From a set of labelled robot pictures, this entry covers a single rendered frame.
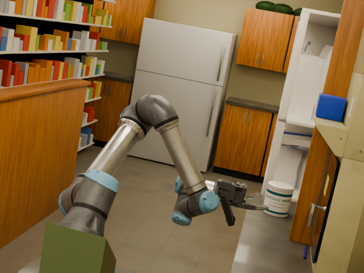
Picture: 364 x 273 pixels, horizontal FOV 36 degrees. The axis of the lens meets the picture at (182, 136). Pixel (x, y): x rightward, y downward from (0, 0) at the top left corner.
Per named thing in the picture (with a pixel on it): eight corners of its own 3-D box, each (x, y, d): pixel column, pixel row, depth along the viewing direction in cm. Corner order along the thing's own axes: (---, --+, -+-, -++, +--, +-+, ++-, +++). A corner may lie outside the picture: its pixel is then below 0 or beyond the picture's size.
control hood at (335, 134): (335, 142, 229) (340, 119, 227) (342, 157, 198) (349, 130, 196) (307, 136, 231) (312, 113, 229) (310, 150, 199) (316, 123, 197)
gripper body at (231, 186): (247, 188, 208) (216, 181, 209) (242, 210, 209) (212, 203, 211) (248, 183, 215) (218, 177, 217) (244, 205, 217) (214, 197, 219)
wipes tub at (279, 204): (287, 212, 285) (294, 184, 282) (287, 219, 272) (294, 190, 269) (262, 206, 287) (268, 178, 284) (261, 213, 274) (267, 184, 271)
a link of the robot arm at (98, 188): (81, 199, 168) (97, 161, 174) (64, 207, 178) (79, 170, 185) (114, 216, 172) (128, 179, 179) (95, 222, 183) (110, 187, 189)
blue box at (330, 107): (339, 119, 226) (344, 97, 225) (341, 122, 217) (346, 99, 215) (314, 114, 228) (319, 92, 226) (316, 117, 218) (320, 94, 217)
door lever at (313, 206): (320, 229, 207) (319, 227, 210) (325, 206, 206) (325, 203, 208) (305, 226, 208) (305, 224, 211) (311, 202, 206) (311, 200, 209)
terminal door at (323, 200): (311, 238, 236) (333, 147, 229) (314, 265, 207) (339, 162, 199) (310, 237, 236) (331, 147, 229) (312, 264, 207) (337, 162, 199)
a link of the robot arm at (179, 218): (182, 215, 201) (190, 188, 206) (166, 220, 210) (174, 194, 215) (199, 224, 204) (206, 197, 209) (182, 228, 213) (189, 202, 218)
